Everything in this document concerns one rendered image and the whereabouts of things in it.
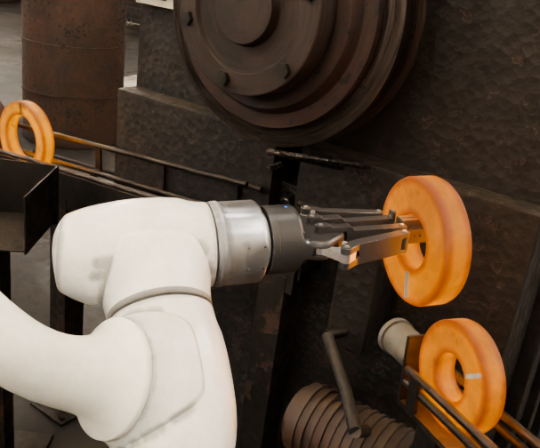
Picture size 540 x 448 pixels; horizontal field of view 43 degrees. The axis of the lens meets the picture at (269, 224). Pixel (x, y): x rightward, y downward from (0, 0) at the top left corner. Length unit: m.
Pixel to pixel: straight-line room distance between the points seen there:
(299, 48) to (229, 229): 0.45
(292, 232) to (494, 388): 0.35
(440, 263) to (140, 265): 0.33
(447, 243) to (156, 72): 0.99
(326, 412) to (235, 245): 0.52
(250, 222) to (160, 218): 0.09
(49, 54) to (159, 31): 2.48
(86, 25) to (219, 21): 2.86
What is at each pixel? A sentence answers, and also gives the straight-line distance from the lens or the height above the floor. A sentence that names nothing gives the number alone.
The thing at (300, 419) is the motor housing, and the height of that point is 0.50.
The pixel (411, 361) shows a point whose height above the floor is 0.68.
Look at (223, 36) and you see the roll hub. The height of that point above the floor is 1.06.
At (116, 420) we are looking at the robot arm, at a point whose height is 0.84.
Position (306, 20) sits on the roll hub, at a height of 1.11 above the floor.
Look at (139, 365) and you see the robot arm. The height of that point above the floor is 0.88.
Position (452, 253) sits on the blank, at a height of 0.92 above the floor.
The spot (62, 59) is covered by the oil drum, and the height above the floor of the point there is 0.51.
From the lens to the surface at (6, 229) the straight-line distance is 1.51.
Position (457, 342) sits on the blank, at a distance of 0.94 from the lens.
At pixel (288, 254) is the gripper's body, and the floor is 0.91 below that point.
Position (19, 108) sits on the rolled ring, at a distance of 1.77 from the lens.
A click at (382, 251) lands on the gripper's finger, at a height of 0.92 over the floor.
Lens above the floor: 1.20
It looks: 22 degrees down
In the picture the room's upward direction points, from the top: 8 degrees clockwise
